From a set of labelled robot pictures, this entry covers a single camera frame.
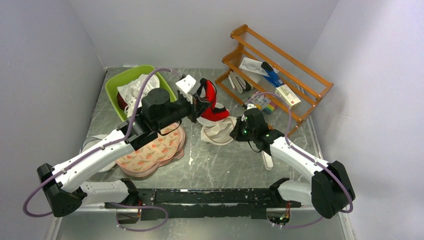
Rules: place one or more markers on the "white satin bra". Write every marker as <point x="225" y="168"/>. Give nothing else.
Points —
<point x="151" y="84"/>

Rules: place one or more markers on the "floral peach placemat stack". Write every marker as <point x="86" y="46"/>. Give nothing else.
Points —
<point x="166" y="147"/>

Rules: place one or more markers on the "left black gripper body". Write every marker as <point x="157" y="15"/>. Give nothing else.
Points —
<point x="193" y="108"/>

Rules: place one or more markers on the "white black items under rack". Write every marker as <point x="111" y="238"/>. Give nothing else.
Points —
<point x="238" y="83"/>

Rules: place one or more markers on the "colourful marker pack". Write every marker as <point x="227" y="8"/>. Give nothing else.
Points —
<point x="264" y="103"/>

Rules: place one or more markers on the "white packet on rack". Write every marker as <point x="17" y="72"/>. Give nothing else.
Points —
<point x="253" y="66"/>

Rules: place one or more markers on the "white plastic bar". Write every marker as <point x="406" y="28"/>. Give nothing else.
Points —
<point x="267" y="160"/>

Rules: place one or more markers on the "aluminium rail frame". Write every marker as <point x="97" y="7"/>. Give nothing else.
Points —
<point x="106" y="222"/>

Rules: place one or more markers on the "white green box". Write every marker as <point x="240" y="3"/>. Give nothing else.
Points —
<point x="289" y="97"/>

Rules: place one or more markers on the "orange wooden rack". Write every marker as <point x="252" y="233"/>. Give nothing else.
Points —
<point x="309" y="86"/>

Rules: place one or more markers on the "red garment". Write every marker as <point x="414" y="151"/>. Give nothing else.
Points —
<point x="208" y="92"/>

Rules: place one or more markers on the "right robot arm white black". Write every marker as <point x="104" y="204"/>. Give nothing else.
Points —
<point x="328" y="188"/>

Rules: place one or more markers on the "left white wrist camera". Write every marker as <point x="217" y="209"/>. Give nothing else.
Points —
<point x="187" y="87"/>

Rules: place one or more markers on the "green plastic basin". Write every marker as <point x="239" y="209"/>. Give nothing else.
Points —
<point x="128" y="76"/>

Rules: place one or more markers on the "blue handled tool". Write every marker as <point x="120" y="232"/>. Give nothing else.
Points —
<point x="272" y="77"/>

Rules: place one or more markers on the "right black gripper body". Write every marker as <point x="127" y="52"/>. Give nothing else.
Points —
<point x="242" y="133"/>

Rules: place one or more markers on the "white cloth in basin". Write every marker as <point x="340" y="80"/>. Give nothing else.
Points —
<point x="127" y="96"/>

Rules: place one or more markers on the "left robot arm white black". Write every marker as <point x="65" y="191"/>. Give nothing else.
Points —
<point x="65" y="185"/>

